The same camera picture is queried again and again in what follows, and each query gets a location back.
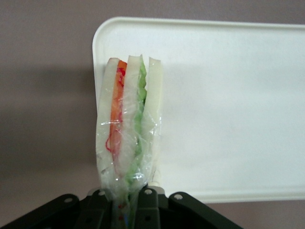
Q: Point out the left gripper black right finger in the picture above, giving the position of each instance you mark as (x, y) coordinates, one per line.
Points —
(166, 212)

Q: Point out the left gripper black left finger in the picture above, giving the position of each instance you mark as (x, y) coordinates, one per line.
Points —
(71, 212)

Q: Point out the plastic-wrapped triangle sandwich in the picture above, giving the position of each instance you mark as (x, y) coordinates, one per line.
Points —
(129, 119)

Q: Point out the beige plastic tray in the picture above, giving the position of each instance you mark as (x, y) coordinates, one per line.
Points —
(226, 107)

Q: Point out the brown table cover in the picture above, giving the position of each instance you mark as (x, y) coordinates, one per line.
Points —
(43, 95)

